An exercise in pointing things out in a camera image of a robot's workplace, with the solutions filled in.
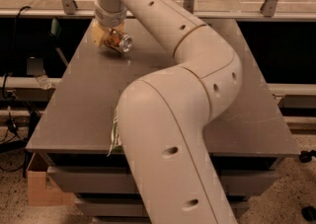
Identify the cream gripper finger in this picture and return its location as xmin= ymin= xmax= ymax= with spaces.
xmin=92 ymin=19 xmax=111 ymax=47

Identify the orange soda can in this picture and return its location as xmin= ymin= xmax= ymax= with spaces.
xmin=104 ymin=29 xmax=132 ymax=53

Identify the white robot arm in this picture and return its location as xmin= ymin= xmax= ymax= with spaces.
xmin=117 ymin=0 xmax=242 ymax=224

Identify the clear plastic water bottle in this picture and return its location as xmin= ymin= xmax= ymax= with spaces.
xmin=34 ymin=70 xmax=52 ymax=90

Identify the green snack bag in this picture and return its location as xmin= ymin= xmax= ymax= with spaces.
xmin=108 ymin=110 xmax=122 ymax=155

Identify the cardboard box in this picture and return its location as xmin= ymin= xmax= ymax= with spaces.
xmin=27 ymin=153 xmax=75 ymax=206

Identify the grey lower drawer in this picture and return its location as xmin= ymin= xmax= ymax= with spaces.
xmin=75 ymin=198 xmax=250 ymax=218

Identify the black caster wheel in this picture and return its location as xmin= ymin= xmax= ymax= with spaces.
xmin=301 ymin=206 xmax=316 ymax=222

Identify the green handled tool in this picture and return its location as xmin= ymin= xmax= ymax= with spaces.
xmin=49 ymin=18 xmax=68 ymax=66

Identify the black cable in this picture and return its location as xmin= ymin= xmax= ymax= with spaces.
xmin=2 ymin=5 xmax=33 ymax=100

